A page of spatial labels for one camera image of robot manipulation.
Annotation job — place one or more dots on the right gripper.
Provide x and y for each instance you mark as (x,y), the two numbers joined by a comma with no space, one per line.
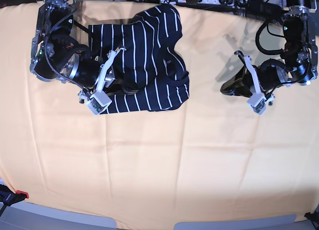
(93,75)

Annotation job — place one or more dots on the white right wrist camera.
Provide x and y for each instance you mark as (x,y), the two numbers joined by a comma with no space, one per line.
(98,102)

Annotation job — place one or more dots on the yellow tablecloth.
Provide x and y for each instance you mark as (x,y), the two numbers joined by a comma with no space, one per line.
(211,160)

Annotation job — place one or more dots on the red black clamp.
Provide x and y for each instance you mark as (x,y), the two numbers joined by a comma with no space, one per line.
(8,197)

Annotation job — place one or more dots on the navy white striped T-shirt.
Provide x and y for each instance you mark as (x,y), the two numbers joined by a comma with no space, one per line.
(149,60)

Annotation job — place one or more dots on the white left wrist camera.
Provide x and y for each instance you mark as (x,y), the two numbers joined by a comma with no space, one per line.
(257,103)

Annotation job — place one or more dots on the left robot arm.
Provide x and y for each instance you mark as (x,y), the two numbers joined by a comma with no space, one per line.
(299,57)

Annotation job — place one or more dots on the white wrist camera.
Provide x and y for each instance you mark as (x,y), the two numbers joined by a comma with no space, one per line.
(98,102)
(257,103)

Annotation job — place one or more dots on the black clamp right corner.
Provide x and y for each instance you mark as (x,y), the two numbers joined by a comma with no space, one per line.
(313,218)

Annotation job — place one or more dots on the black power adapter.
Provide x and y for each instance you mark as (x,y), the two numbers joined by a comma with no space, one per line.
(265,9)

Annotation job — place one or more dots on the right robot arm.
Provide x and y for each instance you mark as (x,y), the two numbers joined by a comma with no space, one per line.
(65,50)

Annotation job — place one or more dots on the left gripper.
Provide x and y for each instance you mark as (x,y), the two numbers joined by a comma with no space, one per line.
(241,84)

